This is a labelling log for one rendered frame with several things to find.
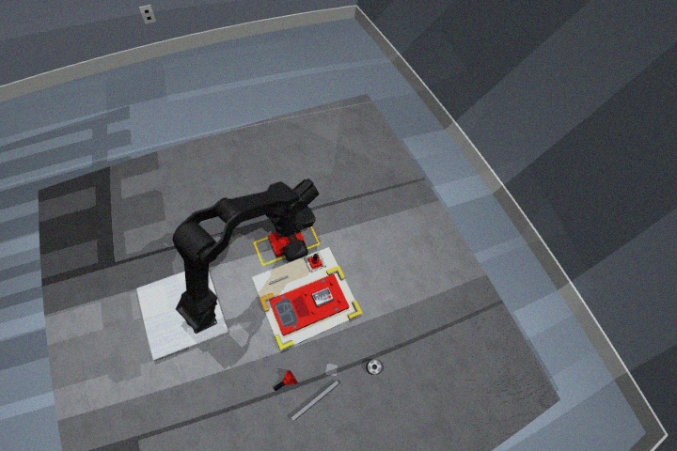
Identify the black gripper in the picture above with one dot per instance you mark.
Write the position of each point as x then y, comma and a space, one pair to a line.
296, 248

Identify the grey flat bar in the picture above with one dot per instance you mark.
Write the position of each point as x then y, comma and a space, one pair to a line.
318, 397

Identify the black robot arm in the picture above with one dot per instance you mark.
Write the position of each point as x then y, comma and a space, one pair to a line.
198, 249

